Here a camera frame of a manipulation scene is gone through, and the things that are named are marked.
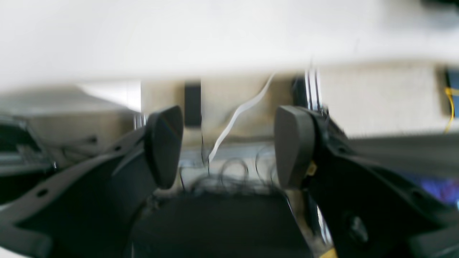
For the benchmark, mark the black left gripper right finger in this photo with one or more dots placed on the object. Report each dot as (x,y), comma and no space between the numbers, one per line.
(371,210)

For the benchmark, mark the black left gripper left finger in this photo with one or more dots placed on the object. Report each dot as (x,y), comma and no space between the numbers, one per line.
(88,210)

